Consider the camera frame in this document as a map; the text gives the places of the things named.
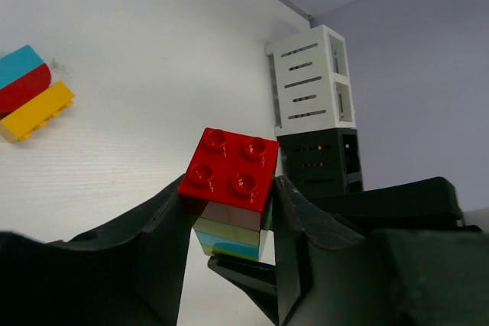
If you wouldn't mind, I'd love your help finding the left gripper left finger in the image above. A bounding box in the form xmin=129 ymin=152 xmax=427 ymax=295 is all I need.
xmin=1 ymin=181 xmax=191 ymax=325

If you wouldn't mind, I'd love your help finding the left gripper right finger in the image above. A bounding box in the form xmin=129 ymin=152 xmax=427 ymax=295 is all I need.
xmin=274 ymin=176 xmax=488 ymax=325

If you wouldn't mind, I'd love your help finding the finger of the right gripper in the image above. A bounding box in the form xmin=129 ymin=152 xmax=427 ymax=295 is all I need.
xmin=207 ymin=255 xmax=279 ymax=325
xmin=307 ymin=177 xmax=464 ymax=231

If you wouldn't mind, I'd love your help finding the red green blue lego stack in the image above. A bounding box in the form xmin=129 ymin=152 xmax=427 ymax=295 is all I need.
xmin=178 ymin=127 xmax=279 ymax=261

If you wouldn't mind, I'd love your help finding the black slotted container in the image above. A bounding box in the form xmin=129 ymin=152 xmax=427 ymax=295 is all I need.
xmin=278 ymin=128 xmax=364 ymax=198

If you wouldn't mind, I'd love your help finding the white slotted container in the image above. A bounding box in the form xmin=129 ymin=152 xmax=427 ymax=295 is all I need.
xmin=265 ymin=25 xmax=356 ymax=137

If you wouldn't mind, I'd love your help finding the blue red yellow lego stack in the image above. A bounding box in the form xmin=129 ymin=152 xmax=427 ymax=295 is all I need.
xmin=1 ymin=45 xmax=75 ymax=143

